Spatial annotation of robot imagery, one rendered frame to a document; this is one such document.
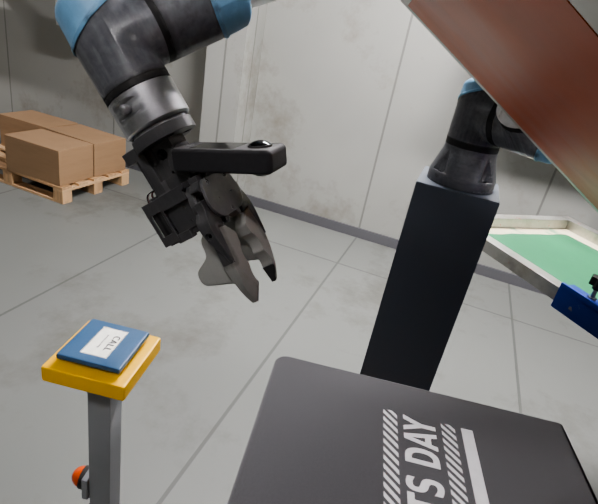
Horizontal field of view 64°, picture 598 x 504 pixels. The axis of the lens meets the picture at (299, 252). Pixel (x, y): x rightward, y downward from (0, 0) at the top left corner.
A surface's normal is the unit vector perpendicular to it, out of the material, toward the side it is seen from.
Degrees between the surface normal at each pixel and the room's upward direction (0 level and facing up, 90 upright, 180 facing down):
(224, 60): 90
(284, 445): 0
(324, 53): 90
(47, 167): 90
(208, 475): 0
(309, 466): 0
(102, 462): 90
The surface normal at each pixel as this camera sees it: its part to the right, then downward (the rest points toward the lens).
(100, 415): -0.16, 0.40
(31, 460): 0.18, -0.89
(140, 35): 0.47, 0.38
